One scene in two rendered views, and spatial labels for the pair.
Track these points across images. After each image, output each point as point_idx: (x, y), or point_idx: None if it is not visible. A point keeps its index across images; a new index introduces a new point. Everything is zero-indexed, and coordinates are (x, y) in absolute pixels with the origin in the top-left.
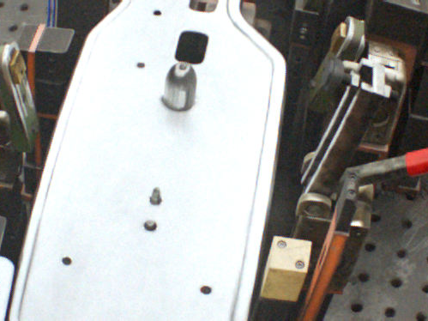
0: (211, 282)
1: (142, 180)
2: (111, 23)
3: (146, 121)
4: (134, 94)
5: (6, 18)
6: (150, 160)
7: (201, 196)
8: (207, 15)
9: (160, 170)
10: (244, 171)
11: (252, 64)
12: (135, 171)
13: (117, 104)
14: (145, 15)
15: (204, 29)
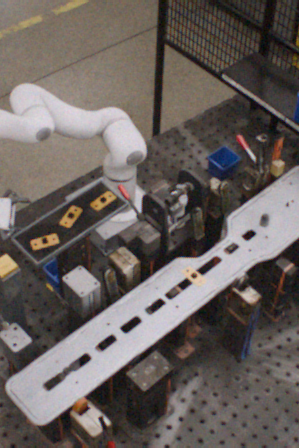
0: (288, 184)
1: (287, 210)
2: (265, 254)
3: (276, 222)
4: (274, 230)
5: (247, 396)
6: (282, 213)
7: (276, 200)
8: (236, 241)
9: (281, 210)
10: (262, 200)
11: (237, 221)
12: (287, 213)
13: (280, 230)
14: (254, 251)
15: (241, 237)
